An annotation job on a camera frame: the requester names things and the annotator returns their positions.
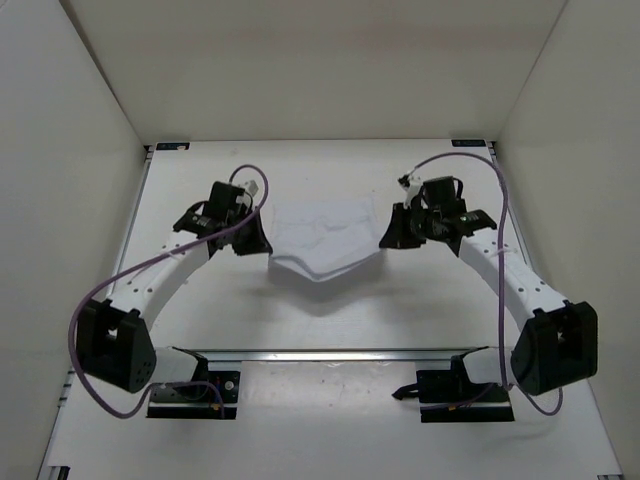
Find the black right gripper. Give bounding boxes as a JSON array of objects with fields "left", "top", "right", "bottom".
[{"left": 380, "top": 203, "right": 440, "bottom": 251}]

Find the white skirt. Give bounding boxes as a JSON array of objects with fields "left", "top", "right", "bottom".
[{"left": 268, "top": 197, "right": 381, "bottom": 283}]

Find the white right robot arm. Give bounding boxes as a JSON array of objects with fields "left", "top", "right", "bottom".
[{"left": 379, "top": 175, "right": 598, "bottom": 401}]

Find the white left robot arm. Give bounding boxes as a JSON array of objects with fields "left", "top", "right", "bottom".
[{"left": 69, "top": 180, "right": 272, "bottom": 398}]

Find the blue right corner label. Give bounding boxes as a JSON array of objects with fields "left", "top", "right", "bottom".
[{"left": 451, "top": 139, "right": 486, "bottom": 148}]

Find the blue corner label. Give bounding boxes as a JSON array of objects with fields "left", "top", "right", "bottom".
[
  {"left": 451, "top": 139, "right": 486, "bottom": 148},
  {"left": 155, "top": 142, "right": 190, "bottom": 151}
]

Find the blue left corner label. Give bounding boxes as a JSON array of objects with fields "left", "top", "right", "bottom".
[{"left": 155, "top": 142, "right": 190, "bottom": 151}]

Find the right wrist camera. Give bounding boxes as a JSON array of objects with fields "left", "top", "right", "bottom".
[{"left": 398, "top": 172, "right": 423, "bottom": 209}]

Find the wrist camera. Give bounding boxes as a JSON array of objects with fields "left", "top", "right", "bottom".
[
  {"left": 398, "top": 172, "right": 423, "bottom": 209},
  {"left": 240, "top": 180, "right": 260, "bottom": 200}
]

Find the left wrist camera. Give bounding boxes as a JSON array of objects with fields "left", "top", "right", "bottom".
[{"left": 240, "top": 180, "right": 260, "bottom": 200}]

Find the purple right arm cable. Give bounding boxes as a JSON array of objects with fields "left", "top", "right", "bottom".
[{"left": 412, "top": 151, "right": 566, "bottom": 416}]

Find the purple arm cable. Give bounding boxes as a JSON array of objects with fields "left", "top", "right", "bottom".
[
  {"left": 69, "top": 164, "right": 271, "bottom": 417},
  {"left": 412, "top": 151, "right": 566, "bottom": 416}
]

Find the aluminium front rail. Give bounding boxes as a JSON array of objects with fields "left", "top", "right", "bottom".
[{"left": 202, "top": 348, "right": 516, "bottom": 364}]

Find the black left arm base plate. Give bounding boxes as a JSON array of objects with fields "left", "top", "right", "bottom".
[{"left": 146, "top": 369, "right": 241, "bottom": 420}]

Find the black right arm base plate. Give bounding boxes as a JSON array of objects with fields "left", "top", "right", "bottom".
[{"left": 416, "top": 369, "right": 515, "bottom": 424}]

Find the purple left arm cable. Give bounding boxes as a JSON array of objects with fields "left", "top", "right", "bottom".
[{"left": 69, "top": 164, "right": 271, "bottom": 417}]

